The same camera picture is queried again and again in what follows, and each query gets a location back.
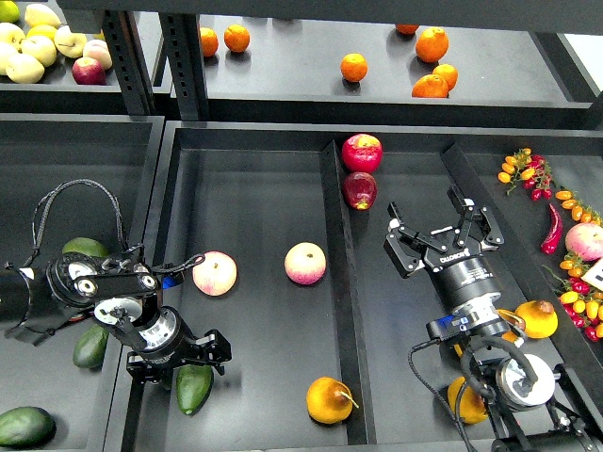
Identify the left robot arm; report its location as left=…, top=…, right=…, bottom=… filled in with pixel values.
left=1, top=181, right=232, bottom=383

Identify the orange cherry tomato string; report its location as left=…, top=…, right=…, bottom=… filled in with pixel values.
left=554, top=188, right=603, bottom=226

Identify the white label card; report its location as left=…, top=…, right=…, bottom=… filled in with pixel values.
left=581, top=258, right=603, bottom=291

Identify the dark green avocado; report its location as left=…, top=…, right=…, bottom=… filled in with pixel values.
left=176, top=364, right=214, bottom=415

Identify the dark avocado bottom left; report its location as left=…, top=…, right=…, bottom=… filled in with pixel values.
left=1, top=406, right=56, bottom=448

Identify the red chili pepper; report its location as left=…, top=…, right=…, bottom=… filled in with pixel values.
left=540, top=203, right=563, bottom=255

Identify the dark red apple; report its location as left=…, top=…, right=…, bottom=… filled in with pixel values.
left=342, top=171, right=377, bottom=211

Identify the pale yellow apple middle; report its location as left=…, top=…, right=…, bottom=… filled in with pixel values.
left=21, top=35, right=57, bottom=68

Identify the cherry tomato bunch upper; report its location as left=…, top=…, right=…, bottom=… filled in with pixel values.
left=497, top=148, right=554, bottom=202

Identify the orange far left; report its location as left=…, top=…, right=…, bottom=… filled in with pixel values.
left=199, top=27, right=220, bottom=58

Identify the pink peach left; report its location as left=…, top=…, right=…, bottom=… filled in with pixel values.
left=192, top=250, right=237, bottom=297

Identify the pale yellow apple right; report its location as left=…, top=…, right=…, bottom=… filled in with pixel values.
left=54, top=25, right=88, bottom=59

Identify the red apple on shelf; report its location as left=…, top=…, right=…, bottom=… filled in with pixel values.
left=72, top=56, right=106, bottom=86

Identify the pink peach on shelf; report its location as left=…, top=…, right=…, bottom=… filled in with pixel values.
left=83, top=40, right=113, bottom=71

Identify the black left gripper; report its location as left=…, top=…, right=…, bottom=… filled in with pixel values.
left=126, top=306, right=232, bottom=384

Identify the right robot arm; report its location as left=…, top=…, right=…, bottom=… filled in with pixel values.
left=383, top=186, right=602, bottom=451

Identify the yellow lemon on shelf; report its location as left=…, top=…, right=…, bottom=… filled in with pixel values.
left=26, top=24, right=57, bottom=40

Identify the cherry tomato bunch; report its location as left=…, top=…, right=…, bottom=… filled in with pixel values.
left=546, top=251, right=602, bottom=343
left=497, top=148, right=554, bottom=202

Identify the orange front right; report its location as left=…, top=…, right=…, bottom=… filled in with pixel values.
left=412, top=74, right=448, bottom=98

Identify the black left tray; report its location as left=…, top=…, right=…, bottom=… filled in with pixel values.
left=1, top=114, right=164, bottom=451

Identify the pale yellow apple front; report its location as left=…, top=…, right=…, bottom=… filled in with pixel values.
left=5, top=54, right=45, bottom=84

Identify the pale yellow apple left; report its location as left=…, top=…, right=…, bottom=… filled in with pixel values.
left=0, top=22, right=26, bottom=52

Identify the orange centre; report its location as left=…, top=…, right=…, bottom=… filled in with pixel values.
left=340, top=53, right=368, bottom=83

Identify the orange large upper right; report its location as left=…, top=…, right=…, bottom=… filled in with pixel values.
left=416, top=26, right=449, bottom=63

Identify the large black divided tray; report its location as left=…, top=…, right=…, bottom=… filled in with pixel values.
left=124, top=121, right=602, bottom=451

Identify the green avocado upper left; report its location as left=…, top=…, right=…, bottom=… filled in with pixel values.
left=62, top=236, right=109, bottom=257

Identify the yellow pear with stem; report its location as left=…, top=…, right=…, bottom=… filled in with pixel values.
left=306, top=377, right=359, bottom=425

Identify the black shelf rack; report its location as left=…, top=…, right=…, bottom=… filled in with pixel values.
left=1, top=1, right=602, bottom=129

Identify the orange right small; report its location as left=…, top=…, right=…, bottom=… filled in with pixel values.
left=432, top=64, right=459, bottom=91

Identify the pale yellow apple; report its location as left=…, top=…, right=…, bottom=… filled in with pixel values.
left=54, top=25, right=88, bottom=59
left=5, top=54, right=45, bottom=84
left=21, top=35, right=57, bottom=68
left=0, top=22, right=26, bottom=52

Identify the yellow pear right edge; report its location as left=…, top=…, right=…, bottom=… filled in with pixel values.
left=514, top=300, right=559, bottom=339

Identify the yellow pear bottom right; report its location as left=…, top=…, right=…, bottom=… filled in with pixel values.
left=447, top=377, right=488, bottom=425

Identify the pink peach right edge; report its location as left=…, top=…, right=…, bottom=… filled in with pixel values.
left=564, top=223, right=602, bottom=262

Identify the orange top edge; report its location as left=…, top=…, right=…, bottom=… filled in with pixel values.
left=395, top=24, right=419, bottom=36

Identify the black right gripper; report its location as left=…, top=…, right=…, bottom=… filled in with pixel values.
left=383, top=185, right=504, bottom=311

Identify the orange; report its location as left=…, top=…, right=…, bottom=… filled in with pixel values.
left=223, top=24, right=251, bottom=53
left=199, top=27, right=220, bottom=58
left=412, top=74, right=448, bottom=98
left=340, top=53, right=368, bottom=83

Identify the cherry tomato bunch lower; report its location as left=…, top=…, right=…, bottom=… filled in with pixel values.
left=546, top=251, right=602, bottom=343

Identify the pink peach centre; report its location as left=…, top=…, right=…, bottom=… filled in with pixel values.
left=285, top=242, right=326, bottom=285

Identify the bright red apple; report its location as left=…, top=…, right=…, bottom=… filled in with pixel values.
left=342, top=134, right=383, bottom=173

